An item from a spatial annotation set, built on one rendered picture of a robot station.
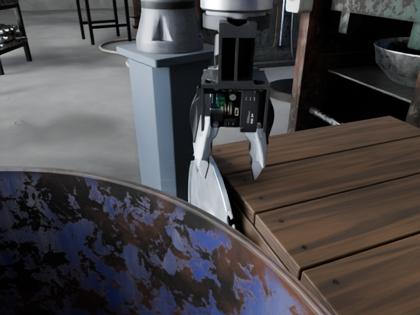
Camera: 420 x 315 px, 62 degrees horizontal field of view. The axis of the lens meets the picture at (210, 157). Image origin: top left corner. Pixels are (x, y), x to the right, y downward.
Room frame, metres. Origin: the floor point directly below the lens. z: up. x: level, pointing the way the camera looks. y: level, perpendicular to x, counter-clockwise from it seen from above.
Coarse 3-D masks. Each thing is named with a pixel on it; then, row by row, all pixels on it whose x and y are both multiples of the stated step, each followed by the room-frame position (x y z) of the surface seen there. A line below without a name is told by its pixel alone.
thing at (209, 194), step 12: (192, 168) 0.54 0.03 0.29; (216, 168) 0.40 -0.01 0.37; (192, 180) 0.55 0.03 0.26; (204, 180) 0.46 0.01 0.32; (216, 180) 0.40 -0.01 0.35; (192, 192) 0.55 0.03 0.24; (204, 192) 0.46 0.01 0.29; (216, 192) 0.40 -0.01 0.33; (204, 204) 0.44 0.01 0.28; (216, 204) 0.40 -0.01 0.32; (228, 204) 0.35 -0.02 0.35; (216, 216) 0.40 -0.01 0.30; (228, 216) 0.35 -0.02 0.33
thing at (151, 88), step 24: (120, 48) 0.82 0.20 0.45; (144, 72) 0.75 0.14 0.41; (168, 72) 0.73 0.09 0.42; (192, 72) 0.76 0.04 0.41; (144, 96) 0.76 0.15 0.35; (168, 96) 0.73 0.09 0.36; (192, 96) 0.76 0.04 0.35; (144, 120) 0.77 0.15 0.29; (168, 120) 0.73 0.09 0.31; (144, 144) 0.78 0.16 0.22; (168, 144) 0.73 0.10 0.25; (192, 144) 0.76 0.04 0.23; (144, 168) 0.79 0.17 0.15; (168, 168) 0.73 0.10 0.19; (168, 192) 0.73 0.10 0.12
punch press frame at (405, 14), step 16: (336, 0) 1.13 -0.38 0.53; (352, 0) 1.07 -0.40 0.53; (368, 0) 1.01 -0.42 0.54; (384, 0) 0.96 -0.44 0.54; (400, 0) 0.91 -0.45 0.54; (416, 0) 0.87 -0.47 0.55; (352, 16) 1.08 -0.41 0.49; (384, 16) 0.95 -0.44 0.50; (400, 16) 0.90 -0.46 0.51; (416, 16) 0.86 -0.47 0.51; (416, 32) 0.85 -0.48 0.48; (416, 48) 0.84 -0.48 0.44; (320, 112) 1.12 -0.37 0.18
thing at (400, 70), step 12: (384, 48) 1.18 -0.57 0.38; (396, 48) 1.20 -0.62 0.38; (408, 48) 1.21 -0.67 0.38; (384, 60) 1.02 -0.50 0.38; (396, 60) 0.98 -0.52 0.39; (408, 60) 0.95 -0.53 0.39; (384, 72) 1.08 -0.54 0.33; (396, 72) 0.98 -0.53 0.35; (408, 72) 0.95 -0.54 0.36; (408, 84) 0.98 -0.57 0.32
